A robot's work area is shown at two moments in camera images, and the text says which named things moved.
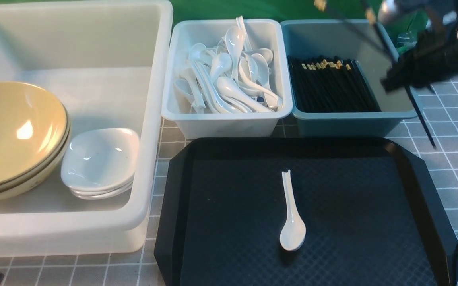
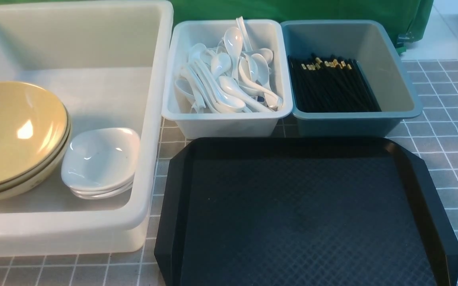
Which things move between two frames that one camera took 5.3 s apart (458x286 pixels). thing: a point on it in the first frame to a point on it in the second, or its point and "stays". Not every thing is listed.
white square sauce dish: [100, 163] stays
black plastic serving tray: [373, 215] stays
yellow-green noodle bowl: [22, 133] stays
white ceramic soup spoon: [293, 234] to [225, 102]
